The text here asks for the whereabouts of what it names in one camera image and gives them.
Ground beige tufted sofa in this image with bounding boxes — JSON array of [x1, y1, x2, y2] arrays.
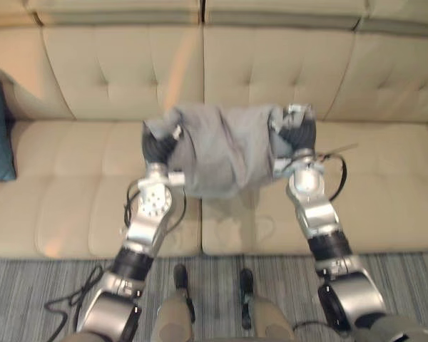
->
[[0, 0, 428, 259]]

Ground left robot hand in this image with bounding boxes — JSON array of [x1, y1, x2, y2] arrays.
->
[[141, 120, 185, 167]]

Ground black cable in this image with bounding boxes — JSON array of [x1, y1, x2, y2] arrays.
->
[[44, 265, 104, 339]]

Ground grey striped carpet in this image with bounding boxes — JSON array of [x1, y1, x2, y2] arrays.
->
[[0, 252, 428, 342]]

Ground left robot leg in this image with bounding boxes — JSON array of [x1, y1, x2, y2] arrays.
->
[[153, 264, 197, 342]]

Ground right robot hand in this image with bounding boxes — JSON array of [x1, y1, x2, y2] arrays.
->
[[269, 103, 317, 157]]

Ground grey cushion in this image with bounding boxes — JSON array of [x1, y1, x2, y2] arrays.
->
[[143, 103, 317, 200]]

